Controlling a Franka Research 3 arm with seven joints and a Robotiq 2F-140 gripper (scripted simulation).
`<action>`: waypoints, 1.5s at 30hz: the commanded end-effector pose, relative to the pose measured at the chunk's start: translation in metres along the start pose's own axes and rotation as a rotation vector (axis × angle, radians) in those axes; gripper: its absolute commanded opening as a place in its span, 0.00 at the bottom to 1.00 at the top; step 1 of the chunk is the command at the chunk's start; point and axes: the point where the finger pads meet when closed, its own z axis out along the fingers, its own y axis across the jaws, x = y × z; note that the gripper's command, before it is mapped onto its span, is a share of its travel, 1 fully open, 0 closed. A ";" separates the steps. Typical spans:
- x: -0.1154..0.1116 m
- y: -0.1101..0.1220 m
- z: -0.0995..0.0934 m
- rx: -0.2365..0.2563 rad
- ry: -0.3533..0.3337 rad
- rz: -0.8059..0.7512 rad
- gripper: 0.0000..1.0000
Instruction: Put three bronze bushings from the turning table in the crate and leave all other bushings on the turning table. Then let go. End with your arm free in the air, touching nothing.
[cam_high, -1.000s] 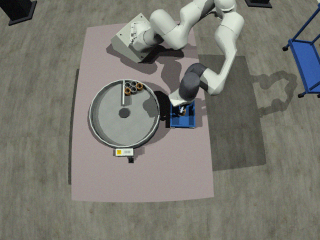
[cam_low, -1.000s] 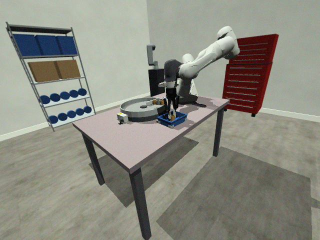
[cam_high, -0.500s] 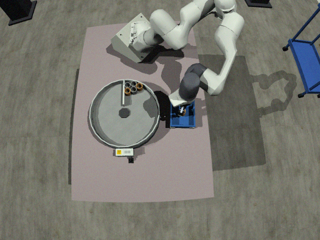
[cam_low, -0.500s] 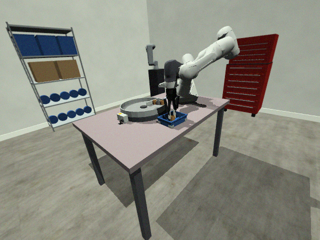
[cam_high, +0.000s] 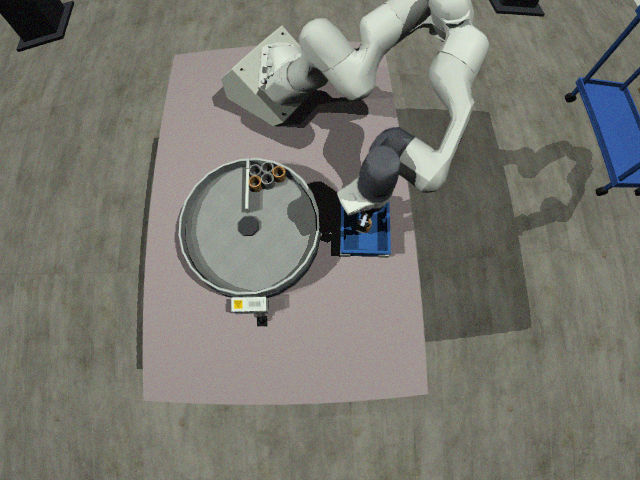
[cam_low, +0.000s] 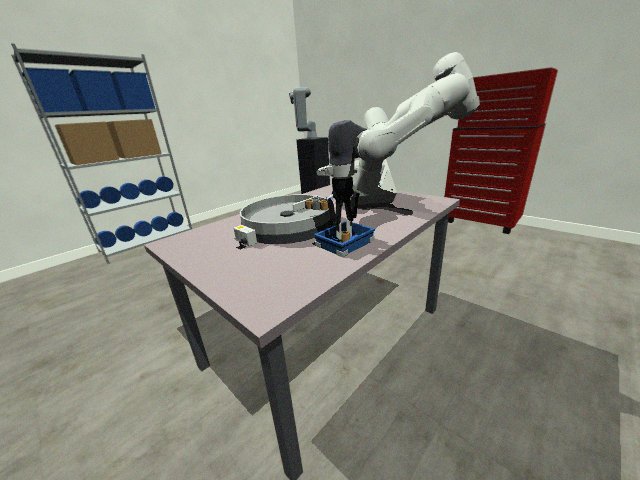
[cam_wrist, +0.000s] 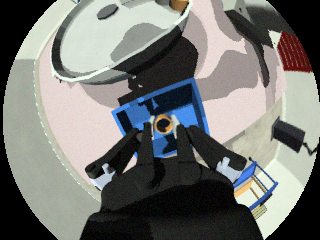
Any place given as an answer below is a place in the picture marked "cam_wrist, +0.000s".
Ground bronze bushing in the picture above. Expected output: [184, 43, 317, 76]
[155, 114, 172, 134]
[170, 0, 188, 11]

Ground blue crate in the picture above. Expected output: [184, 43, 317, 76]
[111, 77, 210, 157]

